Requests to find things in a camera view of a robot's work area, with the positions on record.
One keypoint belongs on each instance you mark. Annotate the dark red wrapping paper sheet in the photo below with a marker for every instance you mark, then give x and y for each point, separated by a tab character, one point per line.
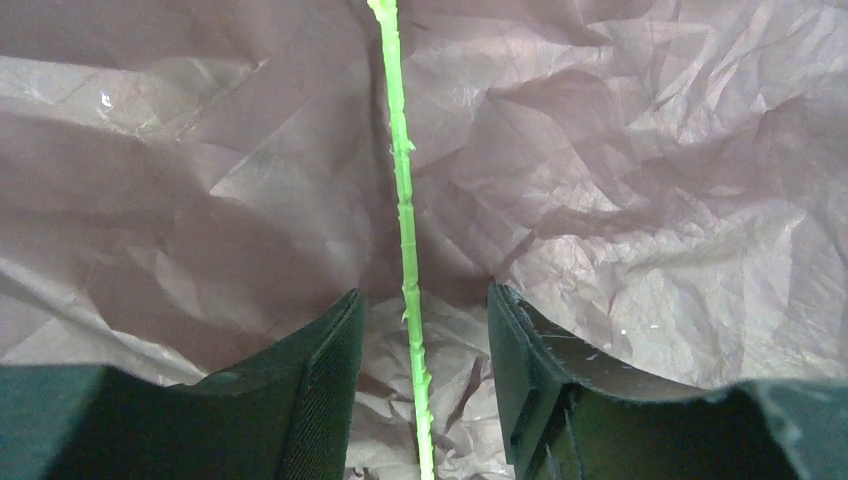
185	182

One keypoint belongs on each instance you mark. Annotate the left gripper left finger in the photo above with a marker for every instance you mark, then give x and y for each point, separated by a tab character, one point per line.
285	412

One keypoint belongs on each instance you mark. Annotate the red paper flower bouquet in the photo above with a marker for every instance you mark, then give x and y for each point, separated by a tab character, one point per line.
386	14

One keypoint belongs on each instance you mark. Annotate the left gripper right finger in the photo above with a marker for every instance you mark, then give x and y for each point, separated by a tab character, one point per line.
539	368

